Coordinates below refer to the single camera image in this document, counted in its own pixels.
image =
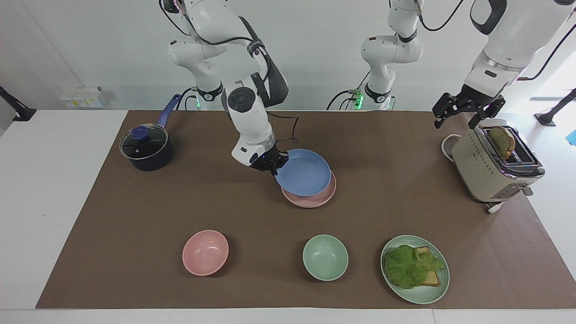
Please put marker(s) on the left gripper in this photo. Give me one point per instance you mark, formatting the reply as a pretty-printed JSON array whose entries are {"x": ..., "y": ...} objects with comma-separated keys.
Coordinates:
[{"x": 476, "y": 97}]

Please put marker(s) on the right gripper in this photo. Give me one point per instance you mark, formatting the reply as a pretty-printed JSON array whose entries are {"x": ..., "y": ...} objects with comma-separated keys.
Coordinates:
[{"x": 264, "y": 160}]

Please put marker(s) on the blue plate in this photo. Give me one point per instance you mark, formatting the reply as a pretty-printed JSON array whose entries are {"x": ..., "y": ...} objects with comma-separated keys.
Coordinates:
[{"x": 303, "y": 173}]

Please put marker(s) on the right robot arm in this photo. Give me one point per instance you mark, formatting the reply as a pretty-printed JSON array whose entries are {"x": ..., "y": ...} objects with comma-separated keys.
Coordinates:
[{"x": 213, "y": 27}]

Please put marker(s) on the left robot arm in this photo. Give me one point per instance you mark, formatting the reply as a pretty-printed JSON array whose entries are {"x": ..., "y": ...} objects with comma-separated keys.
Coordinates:
[{"x": 517, "y": 36}]

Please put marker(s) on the bread slice with dark spread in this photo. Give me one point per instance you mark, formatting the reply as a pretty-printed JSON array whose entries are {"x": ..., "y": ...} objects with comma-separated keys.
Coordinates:
[{"x": 501, "y": 140}]

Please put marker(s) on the pink plate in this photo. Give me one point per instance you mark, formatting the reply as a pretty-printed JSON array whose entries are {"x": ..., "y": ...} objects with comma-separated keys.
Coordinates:
[{"x": 321, "y": 196}]

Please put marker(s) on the beige toaster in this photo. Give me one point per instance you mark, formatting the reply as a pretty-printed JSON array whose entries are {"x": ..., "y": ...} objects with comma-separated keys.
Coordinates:
[{"x": 483, "y": 173}]

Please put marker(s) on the black stand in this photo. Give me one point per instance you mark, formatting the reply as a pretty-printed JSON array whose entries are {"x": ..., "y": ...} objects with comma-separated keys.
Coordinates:
[
  {"x": 20, "y": 111},
  {"x": 551, "y": 116}
]

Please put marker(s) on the green bowl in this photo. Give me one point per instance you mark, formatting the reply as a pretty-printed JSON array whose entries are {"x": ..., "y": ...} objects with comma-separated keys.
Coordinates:
[{"x": 325, "y": 257}]

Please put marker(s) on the pink bowl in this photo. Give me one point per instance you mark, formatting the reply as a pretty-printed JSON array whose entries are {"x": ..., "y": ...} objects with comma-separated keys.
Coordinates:
[{"x": 205, "y": 253}]

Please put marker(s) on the dark blue saucepan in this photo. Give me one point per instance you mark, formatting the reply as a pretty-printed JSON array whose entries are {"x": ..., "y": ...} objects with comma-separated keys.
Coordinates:
[{"x": 155, "y": 159}]

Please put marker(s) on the glass lid with blue knob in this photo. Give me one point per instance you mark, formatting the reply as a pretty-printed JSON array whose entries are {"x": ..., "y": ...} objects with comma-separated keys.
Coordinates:
[{"x": 143, "y": 141}]

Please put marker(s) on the green lettuce leaf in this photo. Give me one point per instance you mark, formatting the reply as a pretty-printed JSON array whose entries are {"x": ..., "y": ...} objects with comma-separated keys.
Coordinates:
[{"x": 407, "y": 267}]

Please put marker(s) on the toast slice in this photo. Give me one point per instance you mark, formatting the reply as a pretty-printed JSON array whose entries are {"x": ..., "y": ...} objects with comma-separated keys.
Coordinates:
[{"x": 433, "y": 279}]

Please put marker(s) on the green plate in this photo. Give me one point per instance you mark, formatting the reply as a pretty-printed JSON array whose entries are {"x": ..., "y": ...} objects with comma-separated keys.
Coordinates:
[{"x": 423, "y": 294}]

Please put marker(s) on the white wall socket box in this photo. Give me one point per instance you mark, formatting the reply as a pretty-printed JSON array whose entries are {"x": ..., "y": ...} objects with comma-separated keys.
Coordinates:
[{"x": 83, "y": 97}]

